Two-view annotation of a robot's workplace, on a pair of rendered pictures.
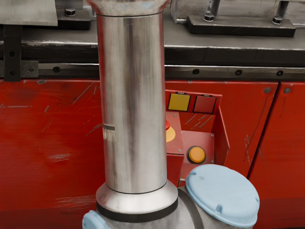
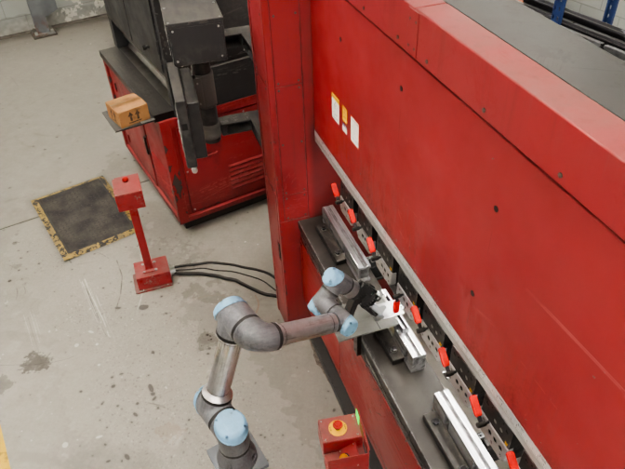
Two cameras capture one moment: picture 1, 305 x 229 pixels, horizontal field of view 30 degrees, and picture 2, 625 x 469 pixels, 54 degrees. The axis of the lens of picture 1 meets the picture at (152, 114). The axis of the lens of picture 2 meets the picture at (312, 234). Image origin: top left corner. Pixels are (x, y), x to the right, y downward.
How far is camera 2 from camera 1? 2.16 m
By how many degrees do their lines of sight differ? 68
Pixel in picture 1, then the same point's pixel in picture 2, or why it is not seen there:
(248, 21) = (451, 449)
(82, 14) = (397, 355)
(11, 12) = not seen: hidden behind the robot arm
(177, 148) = (326, 438)
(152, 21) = (221, 344)
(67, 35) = (380, 356)
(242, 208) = (217, 429)
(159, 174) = (211, 389)
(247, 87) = not seen: outside the picture
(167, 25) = (425, 404)
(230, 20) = (445, 437)
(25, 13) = not seen: hidden behind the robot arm
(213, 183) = (229, 417)
